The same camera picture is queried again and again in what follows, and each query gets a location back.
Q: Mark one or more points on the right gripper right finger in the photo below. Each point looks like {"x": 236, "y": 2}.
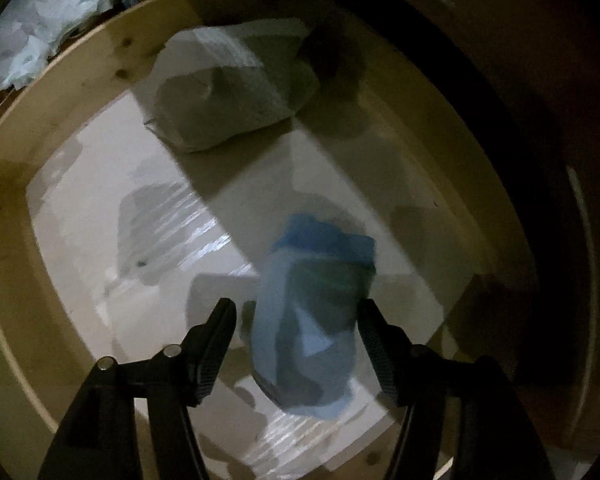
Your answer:
{"x": 495, "y": 437}

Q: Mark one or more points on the wooden drawer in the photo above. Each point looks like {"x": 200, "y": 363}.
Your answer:
{"x": 529, "y": 302}

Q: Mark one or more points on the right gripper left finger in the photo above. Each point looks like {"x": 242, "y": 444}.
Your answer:
{"x": 97, "y": 437}

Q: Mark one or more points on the grey white striped garment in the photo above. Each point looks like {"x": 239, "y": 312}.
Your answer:
{"x": 209, "y": 84}

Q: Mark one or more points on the light blue sock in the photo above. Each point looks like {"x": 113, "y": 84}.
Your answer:
{"x": 302, "y": 341}

